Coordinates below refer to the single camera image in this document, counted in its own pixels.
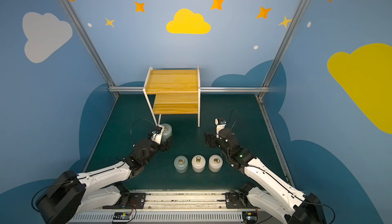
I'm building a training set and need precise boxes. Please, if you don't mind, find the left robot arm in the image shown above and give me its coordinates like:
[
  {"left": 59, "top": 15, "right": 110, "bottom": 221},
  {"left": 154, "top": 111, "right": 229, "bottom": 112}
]
[{"left": 35, "top": 137, "right": 172, "bottom": 224}]

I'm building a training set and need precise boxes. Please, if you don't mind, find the left controller board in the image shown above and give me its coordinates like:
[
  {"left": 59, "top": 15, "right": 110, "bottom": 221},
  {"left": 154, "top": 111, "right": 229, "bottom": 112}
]
[{"left": 112, "top": 212, "right": 132, "bottom": 223}]

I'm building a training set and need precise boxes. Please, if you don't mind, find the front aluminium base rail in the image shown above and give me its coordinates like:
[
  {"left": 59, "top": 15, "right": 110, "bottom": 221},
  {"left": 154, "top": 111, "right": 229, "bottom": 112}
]
[{"left": 62, "top": 189, "right": 307, "bottom": 224}]

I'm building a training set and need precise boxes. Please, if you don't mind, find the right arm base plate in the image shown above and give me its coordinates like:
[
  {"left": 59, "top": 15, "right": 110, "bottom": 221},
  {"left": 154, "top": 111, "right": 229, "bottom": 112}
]
[{"left": 225, "top": 191, "right": 247, "bottom": 209}]

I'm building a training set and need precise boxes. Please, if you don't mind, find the left side floor rail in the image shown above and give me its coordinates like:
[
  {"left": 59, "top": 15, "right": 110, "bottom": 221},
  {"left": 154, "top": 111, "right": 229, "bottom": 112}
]
[{"left": 70, "top": 86, "right": 116, "bottom": 173}]

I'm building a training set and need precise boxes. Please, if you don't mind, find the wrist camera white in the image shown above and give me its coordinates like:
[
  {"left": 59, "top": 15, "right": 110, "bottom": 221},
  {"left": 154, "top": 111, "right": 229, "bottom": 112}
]
[
  {"left": 150, "top": 125, "right": 164, "bottom": 144},
  {"left": 215, "top": 118, "right": 227, "bottom": 138}
]

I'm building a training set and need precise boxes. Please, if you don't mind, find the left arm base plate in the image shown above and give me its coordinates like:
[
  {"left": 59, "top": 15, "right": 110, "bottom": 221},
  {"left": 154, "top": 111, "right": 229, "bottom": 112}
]
[{"left": 121, "top": 192, "right": 146, "bottom": 209}]

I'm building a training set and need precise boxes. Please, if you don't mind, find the left vertical aluminium post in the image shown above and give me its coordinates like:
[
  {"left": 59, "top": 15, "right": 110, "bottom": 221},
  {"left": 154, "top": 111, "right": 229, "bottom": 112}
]
[{"left": 58, "top": 0, "right": 115, "bottom": 86}]

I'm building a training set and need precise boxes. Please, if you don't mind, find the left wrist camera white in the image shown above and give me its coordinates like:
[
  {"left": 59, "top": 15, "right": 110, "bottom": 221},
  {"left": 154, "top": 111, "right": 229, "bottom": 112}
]
[{"left": 150, "top": 125, "right": 164, "bottom": 144}]

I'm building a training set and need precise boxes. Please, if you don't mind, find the right vertical aluminium post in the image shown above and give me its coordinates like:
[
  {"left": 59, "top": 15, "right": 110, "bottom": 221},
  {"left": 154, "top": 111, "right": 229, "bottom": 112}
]
[{"left": 261, "top": 0, "right": 310, "bottom": 89}]

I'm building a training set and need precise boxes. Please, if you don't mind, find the white frame wooden shelf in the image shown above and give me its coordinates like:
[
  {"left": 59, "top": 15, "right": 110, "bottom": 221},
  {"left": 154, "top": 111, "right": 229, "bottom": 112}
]
[{"left": 143, "top": 67, "right": 201, "bottom": 127}]

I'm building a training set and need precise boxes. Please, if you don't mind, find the vertical aluminium post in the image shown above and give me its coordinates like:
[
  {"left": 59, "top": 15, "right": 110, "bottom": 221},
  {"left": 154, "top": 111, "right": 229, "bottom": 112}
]
[
  {"left": 58, "top": 0, "right": 115, "bottom": 86},
  {"left": 261, "top": 0, "right": 310, "bottom": 89}
]

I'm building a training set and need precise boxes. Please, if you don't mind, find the floor rail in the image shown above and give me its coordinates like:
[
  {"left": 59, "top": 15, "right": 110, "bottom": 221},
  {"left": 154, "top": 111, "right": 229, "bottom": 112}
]
[
  {"left": 256, "top": 93, "right": 294, "bottom": 186},
  {"left": 70, "top": 86, "right": 116, "bottom": 173}
]

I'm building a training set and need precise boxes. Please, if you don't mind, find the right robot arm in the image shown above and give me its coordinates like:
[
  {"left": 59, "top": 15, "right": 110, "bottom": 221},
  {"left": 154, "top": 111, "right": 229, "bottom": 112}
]
[{"left": 204, "top": 129, "right": 327, "bottom": 224}]

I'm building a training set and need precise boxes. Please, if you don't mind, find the horizontal aluminium rail back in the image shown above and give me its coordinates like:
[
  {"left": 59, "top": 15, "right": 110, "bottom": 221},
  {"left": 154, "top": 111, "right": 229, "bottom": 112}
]
[{"left": 109, "top": 86, "right": 269, "bottom": 94}]

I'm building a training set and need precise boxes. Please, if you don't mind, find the controller board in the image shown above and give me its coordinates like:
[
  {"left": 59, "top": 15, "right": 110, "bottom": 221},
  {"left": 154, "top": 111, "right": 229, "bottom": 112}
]
[
  {"left": 112, "top": 212, "right": 132, "bottom": 223},
  {"left": 242, "top": 211, "right": 258, "bottom": 224}
]

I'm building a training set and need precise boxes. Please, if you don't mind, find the right side floor rail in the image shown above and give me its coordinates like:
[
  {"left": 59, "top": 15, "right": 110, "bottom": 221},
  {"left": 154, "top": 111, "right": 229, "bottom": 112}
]
[{"left": 256, "top": 93, "right": 294, "bottom": 186}]

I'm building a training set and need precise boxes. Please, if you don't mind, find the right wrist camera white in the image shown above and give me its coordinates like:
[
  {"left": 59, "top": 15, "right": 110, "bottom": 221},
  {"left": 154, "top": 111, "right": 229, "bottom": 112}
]
[{"left": 215, "top": 118, "right": 227, "bottom": 138}]

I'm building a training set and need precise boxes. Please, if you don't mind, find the grey-blue tea canister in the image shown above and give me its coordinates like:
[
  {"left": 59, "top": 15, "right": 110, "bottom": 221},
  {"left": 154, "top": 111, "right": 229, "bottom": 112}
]
[
  {"left": 174, "top": 155, "right": 188, "bottom": 174},
  {"left": 161, "top": 124, "right": 173, "bottom": 142}
]

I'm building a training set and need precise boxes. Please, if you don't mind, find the right controller board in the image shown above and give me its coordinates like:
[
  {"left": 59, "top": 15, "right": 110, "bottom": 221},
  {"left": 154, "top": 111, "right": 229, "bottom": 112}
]
[{"left": 242, "top": 211, "right": 258, "bottom": 224}]

